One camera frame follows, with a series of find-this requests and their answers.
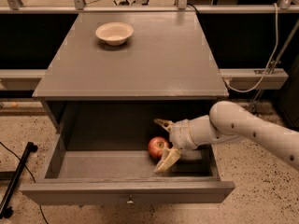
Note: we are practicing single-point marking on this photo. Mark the grey wooden cabinet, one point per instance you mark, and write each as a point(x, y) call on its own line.
point(167, 57)

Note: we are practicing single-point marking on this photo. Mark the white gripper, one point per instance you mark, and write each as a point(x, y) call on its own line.
point(179, 135)

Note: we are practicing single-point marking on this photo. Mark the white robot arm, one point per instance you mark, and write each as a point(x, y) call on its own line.
point(227, 122)

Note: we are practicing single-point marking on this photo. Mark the white paper bowl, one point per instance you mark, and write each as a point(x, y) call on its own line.
point(114, 33)

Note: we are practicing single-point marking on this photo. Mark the open grey top drawer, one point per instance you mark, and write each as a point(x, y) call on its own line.
point(100, 156)

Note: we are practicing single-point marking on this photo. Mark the metal rail frame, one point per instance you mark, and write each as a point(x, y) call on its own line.
point(149, 3)

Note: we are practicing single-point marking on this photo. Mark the black stand leg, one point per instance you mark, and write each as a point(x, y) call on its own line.
point(13, 177)

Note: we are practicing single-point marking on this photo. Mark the metal drawer knob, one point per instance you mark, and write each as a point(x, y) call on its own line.
point(130, 200)

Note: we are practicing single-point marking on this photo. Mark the red apple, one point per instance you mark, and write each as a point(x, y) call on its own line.
point(156, 147)

